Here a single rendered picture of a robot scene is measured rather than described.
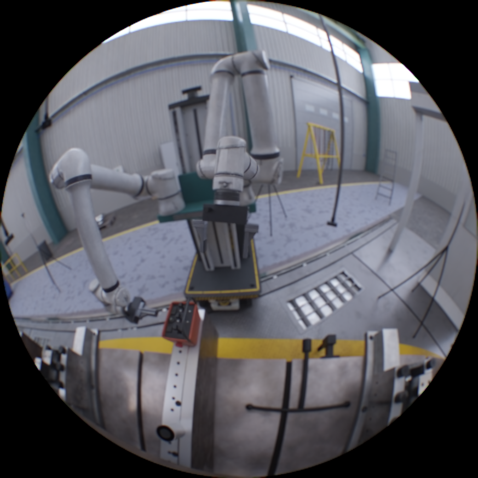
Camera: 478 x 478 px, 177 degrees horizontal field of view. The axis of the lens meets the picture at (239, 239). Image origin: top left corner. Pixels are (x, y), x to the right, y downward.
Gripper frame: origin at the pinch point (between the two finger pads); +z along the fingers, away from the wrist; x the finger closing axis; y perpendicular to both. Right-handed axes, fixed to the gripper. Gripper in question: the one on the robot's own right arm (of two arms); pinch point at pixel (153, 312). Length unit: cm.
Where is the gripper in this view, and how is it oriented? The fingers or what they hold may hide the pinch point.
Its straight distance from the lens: 75.1
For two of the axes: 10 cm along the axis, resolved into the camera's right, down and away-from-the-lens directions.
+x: 0.0, -5.7, 8.2
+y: -1.0, -8.2, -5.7
